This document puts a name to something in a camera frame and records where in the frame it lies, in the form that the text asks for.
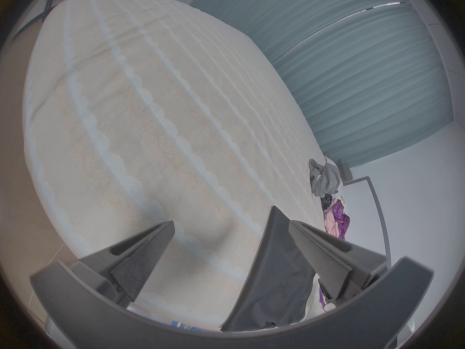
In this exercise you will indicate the grey garment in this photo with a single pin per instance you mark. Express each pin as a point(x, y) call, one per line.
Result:
point(325, 178)

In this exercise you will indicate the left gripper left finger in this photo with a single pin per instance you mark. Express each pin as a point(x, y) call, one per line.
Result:
point(138, 264)

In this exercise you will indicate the black T-shirt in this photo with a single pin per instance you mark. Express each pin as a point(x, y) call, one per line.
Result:
point(276, 278)

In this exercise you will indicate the purple garment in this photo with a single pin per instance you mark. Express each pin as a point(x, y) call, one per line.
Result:
point(341, 216)

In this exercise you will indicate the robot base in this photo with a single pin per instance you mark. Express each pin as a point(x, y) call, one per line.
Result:
point(185, 326)

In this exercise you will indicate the blue-green curtain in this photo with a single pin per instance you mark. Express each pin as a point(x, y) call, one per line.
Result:
point(290, 16)
point(370, 85)

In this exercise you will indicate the pink garment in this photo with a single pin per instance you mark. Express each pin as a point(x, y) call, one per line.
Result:
point(331, 224)

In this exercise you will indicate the small black garment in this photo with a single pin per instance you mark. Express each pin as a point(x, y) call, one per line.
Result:
point(327, 202)

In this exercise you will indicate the white printed pillow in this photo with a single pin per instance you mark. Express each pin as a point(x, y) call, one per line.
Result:
point(331, 160)

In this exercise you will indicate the grey bedside table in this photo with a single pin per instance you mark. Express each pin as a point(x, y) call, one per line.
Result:
point(344, 169)

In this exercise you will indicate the bed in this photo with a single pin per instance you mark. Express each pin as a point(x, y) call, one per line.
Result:
point(145, 104)

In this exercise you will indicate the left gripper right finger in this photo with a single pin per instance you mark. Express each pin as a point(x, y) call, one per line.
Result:
point(334, 262)

